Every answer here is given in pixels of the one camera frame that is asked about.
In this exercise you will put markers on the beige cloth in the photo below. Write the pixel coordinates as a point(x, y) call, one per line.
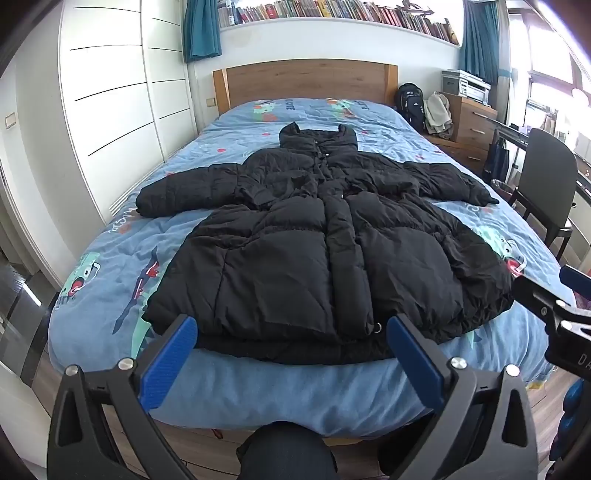
point(438, 115)

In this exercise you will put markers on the dark chair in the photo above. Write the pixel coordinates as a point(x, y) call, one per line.
point(549, 157)

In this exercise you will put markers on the grey printer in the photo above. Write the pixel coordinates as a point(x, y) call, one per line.
point(464, 85)

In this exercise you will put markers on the person's dark trouser leg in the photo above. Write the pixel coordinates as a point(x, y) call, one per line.
point(286, 452)

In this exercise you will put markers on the dark blue hanging bag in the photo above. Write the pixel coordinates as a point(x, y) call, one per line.
point(496, 159)

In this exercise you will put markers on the teal curtain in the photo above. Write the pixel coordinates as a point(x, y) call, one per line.
point(480, 41)
point(201, 27)

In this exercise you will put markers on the wooden dresser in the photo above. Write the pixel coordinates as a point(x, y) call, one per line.
point(471, 124)

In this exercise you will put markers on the white wardrobe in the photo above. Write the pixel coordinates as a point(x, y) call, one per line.
point(115, 92)

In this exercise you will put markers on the wooden bed headboard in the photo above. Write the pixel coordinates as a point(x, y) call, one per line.
point(304, 81)

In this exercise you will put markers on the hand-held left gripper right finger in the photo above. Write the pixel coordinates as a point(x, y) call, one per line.
point(413, 360)

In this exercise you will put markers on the row of books on shelf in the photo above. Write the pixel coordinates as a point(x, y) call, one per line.
point(346, 9)

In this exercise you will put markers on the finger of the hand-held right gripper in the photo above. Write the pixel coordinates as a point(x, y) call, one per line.
point(577, 281)
point(535, 295)

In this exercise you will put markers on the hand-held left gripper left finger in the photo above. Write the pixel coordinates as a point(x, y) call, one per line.
point(171, 360)

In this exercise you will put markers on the black puffer jacket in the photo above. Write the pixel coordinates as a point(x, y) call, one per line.
point(295, 258)

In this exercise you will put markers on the black backpack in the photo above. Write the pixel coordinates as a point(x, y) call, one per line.
point(411, 106)

